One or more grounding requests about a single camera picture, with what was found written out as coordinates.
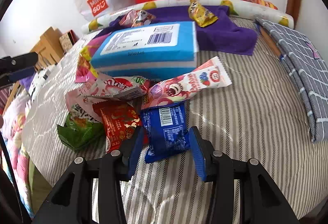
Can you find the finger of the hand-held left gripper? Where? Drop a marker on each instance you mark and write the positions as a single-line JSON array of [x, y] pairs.
[[15, 75], [20, 61]]

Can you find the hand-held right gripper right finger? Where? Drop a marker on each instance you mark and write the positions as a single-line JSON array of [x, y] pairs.
[[198, 153]]

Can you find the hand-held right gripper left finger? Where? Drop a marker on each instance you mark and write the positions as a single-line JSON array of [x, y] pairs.
[[134, 148]]

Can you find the blue snack packet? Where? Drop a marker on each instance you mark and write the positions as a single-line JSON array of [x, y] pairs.
[[167, 134]]

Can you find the pale pink snack packet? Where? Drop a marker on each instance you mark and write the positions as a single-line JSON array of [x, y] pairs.
[[74, 98]]

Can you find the white dotted cloth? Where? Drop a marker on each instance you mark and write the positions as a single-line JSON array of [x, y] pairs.
[[38, 84]]

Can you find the brown cardboard box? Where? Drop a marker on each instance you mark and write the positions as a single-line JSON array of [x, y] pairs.
[[47, 47]]

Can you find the small patterned box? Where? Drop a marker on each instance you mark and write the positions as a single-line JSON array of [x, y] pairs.
[[68, 40]]

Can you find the green snack packet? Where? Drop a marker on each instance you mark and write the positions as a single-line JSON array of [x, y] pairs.
[[76, 134]]

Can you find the floral pink blanket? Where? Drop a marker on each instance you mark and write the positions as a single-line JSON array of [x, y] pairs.
[[15, 136]]

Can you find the magenta yellow snack packet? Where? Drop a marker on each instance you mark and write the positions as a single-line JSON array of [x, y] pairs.
[[85, 65]]

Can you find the long pink strawberry snack packet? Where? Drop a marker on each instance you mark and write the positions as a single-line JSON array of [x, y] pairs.
[[189, 83]]

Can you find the blue white tissue pack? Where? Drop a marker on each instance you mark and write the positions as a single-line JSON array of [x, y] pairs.
[[146, 52]]

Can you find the purple cloth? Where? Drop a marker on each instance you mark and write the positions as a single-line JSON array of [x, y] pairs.
[[223, 34]]

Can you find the panda print snack packet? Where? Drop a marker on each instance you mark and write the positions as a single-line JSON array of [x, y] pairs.
[[138, 17]]

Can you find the grey checked pillow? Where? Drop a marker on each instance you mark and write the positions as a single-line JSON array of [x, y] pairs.
[[302, 65]]

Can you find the lemon print paper roll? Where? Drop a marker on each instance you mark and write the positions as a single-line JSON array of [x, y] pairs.
[[246, 6]]

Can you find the orange chip bag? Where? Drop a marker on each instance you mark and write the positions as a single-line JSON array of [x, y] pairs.
[[260, 3]]

